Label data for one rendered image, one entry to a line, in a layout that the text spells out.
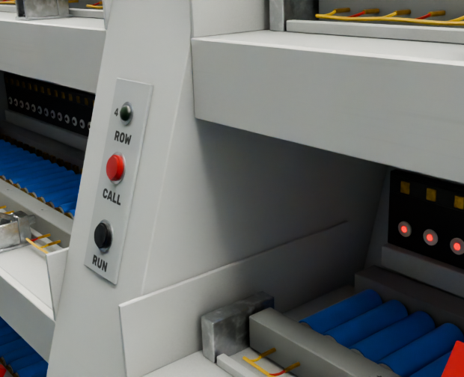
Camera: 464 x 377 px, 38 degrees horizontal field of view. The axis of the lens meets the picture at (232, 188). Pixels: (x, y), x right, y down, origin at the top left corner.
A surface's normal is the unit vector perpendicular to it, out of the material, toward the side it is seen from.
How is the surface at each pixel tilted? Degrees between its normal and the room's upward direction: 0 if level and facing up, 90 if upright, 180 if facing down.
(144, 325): 90
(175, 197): 90
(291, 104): 107
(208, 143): 90
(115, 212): 90
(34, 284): 17
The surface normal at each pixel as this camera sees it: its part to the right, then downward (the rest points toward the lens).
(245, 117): -0.78, 0.22
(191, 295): 0.62, 0.22
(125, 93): -0.75, -0.07
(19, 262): -0.04, -0.95
